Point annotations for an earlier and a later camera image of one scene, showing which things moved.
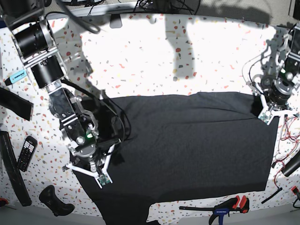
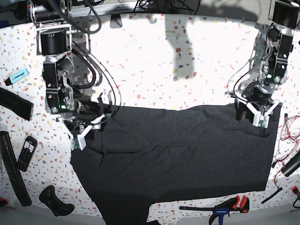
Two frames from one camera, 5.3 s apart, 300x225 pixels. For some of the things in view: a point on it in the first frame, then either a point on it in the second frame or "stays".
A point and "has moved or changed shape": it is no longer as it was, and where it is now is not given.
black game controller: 59,207 stays
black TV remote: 26,153 stays
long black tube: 12,171 stays
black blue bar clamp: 238,203 stays
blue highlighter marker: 15,77 stays
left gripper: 86,161 to 77,129
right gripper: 270,110 to 261,112
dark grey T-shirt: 180,146 has moved or changed shape
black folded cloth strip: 20,106 stays
